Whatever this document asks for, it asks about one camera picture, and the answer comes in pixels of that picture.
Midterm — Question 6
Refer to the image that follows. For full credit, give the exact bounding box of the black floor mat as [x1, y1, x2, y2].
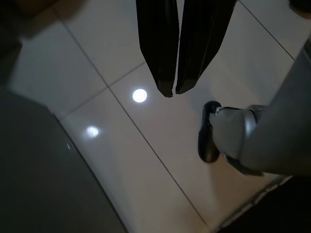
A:
[217, 175, 311, 233]

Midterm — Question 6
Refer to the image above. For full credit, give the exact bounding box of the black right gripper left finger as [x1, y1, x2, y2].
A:
[136, 0, 180, 99]

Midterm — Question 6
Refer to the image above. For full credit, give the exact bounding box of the grey fridge lower door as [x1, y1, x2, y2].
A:
[0, 89, 127, 233]

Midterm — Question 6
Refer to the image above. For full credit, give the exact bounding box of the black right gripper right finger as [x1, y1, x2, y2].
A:
[175, 0, 238, 94]

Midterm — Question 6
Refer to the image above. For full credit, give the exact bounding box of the black robot right foot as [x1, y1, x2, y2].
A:
[198, 100, 223, 163]

